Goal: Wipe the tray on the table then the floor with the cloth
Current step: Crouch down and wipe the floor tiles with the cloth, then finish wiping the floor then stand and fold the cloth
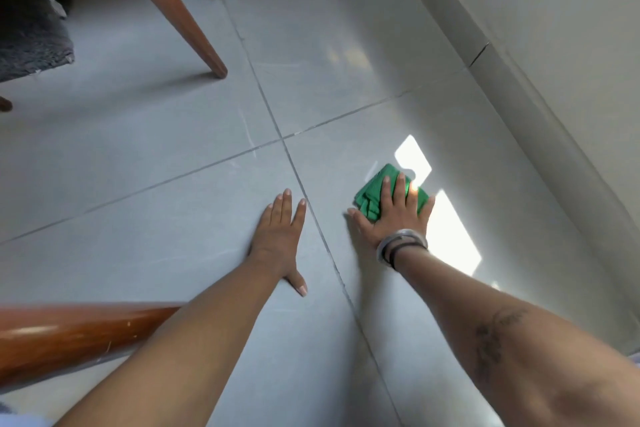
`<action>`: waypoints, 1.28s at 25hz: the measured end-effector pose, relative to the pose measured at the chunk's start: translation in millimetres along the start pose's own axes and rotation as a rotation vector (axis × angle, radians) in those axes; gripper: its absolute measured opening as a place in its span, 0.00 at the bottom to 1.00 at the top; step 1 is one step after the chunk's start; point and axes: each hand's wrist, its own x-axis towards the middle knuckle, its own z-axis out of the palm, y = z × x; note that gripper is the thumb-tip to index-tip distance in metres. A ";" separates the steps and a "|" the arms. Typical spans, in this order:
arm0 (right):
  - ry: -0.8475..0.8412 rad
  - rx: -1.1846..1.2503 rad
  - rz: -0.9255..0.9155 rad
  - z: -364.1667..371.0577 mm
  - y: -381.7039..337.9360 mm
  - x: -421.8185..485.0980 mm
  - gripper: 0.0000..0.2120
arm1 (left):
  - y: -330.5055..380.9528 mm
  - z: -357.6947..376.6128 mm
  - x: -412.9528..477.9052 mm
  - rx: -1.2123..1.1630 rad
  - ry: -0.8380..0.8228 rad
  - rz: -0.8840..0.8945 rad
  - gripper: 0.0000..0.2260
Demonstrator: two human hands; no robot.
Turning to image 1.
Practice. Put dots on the person's right hand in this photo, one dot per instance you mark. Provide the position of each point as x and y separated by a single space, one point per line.
395 221

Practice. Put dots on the person's left hand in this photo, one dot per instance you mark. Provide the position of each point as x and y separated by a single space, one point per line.
277 241

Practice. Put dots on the green cloth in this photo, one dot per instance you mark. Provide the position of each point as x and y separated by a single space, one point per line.
369 194

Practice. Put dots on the person's right forearm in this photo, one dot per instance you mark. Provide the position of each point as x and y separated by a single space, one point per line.
510 341

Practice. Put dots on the person's left forearm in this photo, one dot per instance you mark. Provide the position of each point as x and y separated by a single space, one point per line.
190 356

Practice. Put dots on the black wrist band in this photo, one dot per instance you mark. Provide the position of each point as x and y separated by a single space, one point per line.
400 249

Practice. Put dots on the round marble wooden-rimmed table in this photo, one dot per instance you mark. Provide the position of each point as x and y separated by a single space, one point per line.
170 6

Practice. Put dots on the dark grey rug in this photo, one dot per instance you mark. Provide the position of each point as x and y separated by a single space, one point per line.
30 26

